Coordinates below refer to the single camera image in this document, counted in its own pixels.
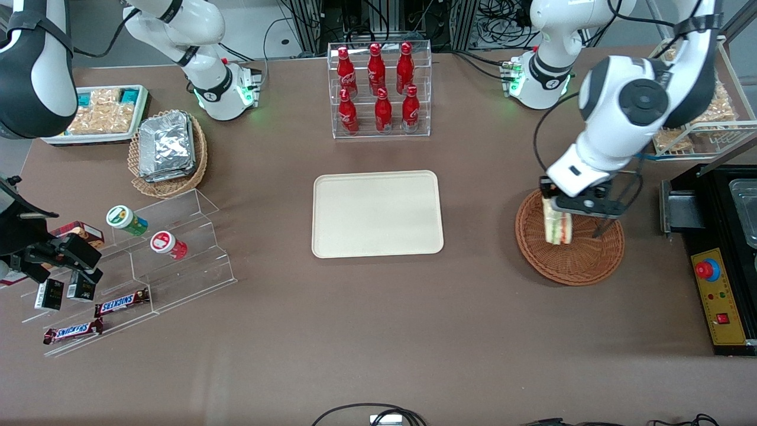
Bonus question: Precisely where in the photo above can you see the clear plastic container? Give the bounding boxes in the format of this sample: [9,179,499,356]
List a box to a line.
[729,179,757,249]

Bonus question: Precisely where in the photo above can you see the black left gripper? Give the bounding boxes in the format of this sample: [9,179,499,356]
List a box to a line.
[539,175,621,240]

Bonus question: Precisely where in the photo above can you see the tangle of black cables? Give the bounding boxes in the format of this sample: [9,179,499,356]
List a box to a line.
[476,0,536,51]

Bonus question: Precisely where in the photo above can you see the round brown wicker basket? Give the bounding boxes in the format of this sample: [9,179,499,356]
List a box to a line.
[515,188,626,287]

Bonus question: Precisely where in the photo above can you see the clear acrylic stepped display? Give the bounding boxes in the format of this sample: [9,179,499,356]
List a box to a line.
[21,188,238,358]

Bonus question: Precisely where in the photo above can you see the brown Snickers bar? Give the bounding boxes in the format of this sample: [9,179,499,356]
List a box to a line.
[94,288,151,318]
[43,318,105,346]

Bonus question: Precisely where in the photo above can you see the triangular packaged sandwich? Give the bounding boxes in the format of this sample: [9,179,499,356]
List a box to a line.
[543,197,574,245]

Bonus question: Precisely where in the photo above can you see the white rectangular snack tray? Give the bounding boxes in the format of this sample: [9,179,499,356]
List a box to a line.
[40,85,151,146]

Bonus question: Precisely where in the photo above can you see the red white snack cup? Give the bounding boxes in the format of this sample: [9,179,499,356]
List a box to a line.
[149,230,189,261]

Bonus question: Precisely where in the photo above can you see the white wire rack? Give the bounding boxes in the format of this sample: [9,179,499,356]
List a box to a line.
[648,35,757,157]

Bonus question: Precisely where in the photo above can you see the clear bag golden snacks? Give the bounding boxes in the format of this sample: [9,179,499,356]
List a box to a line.
[66,105,104,135]
[90,88,123,108]
[101,102,135,134]

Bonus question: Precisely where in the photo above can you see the black machine base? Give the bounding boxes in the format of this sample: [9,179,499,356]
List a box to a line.
[659,164,757,357]

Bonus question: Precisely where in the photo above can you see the green white snack cup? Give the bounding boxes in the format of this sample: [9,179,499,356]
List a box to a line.
[106,205,150,237]

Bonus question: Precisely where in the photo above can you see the silver foil container stack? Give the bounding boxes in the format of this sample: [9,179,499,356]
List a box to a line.
[138,111,197,183]

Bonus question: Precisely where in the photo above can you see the beige rectangular tray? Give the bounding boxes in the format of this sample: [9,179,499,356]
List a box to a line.
[312,170,445,259]

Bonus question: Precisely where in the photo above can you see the oval light wicker basket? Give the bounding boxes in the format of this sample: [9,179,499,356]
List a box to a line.
[127,111,209,199]

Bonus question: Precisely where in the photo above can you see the brown chocolate box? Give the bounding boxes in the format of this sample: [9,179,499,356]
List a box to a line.
[48,221,105,249]

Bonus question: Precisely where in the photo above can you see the yellow control panel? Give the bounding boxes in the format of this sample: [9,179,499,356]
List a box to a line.
[690,247,749,347]

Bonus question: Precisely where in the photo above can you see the grey metal end block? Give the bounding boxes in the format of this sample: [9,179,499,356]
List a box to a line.
[659,179,706,237]

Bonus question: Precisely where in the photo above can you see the aluminium profile frame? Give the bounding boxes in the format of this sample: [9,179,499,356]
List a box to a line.
[294,0,325,55]
[448,0,478,51]

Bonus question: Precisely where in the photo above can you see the small black box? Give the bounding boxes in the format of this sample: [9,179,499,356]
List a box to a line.
[34,278,65,312]
[66,273,97,302]

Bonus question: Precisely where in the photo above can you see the clear acrylic bottle rack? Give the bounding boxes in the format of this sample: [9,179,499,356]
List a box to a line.
[327,40,432,140]

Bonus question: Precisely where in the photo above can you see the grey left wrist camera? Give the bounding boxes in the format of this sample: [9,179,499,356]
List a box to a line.
[553,185,629,218]

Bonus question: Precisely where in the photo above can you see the red cola bottle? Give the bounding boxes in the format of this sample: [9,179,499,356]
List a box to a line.
[338,88,360,135]
[337,46,358,99]
[402,85,420,133]
[396,41,415,95]
[367,42,386,96]
[374,88,393,134]

